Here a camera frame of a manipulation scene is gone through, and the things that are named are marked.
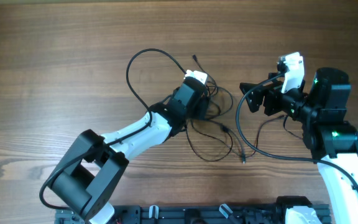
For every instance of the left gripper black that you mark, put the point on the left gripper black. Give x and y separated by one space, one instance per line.
202 105

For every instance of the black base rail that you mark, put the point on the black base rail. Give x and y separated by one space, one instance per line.
261 213

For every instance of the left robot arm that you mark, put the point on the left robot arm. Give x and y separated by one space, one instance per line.
87 175

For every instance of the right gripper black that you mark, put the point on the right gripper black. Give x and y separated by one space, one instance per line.
273 91

